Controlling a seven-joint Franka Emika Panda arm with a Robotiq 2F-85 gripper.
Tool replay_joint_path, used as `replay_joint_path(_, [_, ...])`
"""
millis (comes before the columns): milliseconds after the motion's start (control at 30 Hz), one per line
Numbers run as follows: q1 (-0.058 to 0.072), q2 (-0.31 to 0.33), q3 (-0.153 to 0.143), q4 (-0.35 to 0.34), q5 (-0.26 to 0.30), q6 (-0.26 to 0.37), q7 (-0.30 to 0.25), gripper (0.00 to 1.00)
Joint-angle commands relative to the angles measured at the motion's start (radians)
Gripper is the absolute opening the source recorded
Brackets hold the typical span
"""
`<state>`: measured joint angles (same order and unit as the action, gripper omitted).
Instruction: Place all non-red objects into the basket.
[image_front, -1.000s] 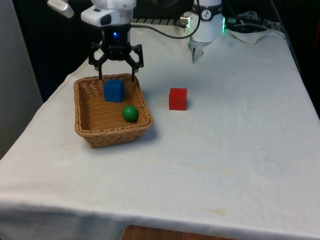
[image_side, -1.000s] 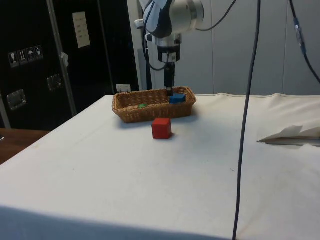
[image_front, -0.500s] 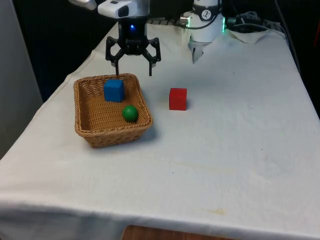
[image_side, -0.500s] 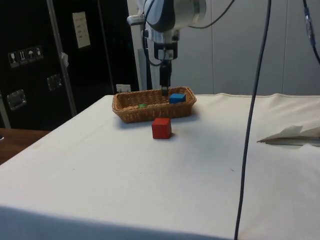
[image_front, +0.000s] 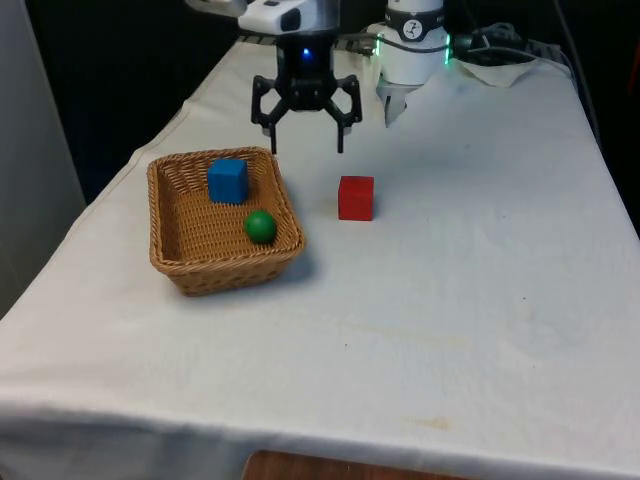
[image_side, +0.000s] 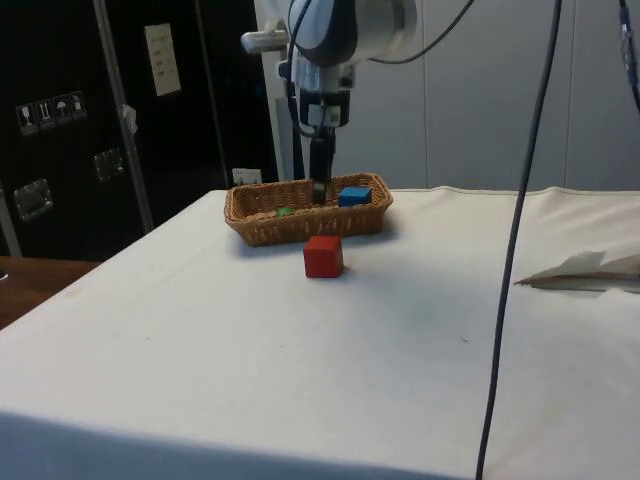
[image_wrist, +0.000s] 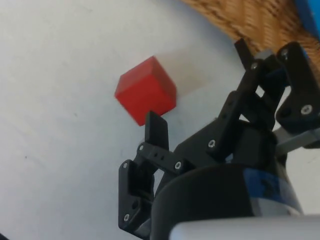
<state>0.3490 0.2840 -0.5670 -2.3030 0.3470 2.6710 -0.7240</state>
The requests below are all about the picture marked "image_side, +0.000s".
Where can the green ball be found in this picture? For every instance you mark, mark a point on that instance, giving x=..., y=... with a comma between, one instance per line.
x=284, y=212

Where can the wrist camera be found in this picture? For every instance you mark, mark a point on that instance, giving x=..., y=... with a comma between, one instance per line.
x=262, y=41

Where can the wicker basket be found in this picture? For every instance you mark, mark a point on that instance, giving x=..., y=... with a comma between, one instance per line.
x=300, y=227

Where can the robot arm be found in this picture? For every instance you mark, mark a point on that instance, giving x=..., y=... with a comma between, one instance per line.
x=340, y=30

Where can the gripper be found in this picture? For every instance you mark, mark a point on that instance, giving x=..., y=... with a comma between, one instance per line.
x=325, y=107

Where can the black cabinet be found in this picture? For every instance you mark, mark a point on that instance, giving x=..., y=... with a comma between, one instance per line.
x=60, y=150

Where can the red cube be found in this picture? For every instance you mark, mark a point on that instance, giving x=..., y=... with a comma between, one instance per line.
x=322, y=257

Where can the blue cube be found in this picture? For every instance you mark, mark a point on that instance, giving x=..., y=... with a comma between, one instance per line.
x=354, y=197

